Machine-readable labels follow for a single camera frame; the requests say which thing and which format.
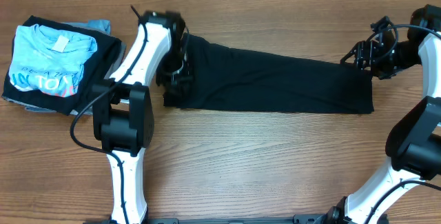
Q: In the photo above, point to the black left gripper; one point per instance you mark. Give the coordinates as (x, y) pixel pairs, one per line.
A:
(162, 80)

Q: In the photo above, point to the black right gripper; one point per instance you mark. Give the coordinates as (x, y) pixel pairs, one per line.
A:
(371, 48)

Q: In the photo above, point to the black t-shirt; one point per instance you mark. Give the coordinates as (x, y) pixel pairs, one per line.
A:
(230, 79)

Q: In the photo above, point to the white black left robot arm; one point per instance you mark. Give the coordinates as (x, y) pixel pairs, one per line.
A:
(123, 118)

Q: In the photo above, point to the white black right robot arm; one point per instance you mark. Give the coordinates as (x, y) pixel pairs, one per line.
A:
(412, 148)

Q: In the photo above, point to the black folded garment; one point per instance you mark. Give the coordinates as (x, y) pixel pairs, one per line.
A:
(54, 65)

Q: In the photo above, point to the grey folded garment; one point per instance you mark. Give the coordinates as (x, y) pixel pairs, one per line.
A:
(114, 66)

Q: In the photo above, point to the light blue printed t-shirt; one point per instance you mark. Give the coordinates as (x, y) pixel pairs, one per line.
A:
(49, 60)

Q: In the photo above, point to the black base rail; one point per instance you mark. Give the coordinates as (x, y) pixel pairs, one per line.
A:
(296, 219)

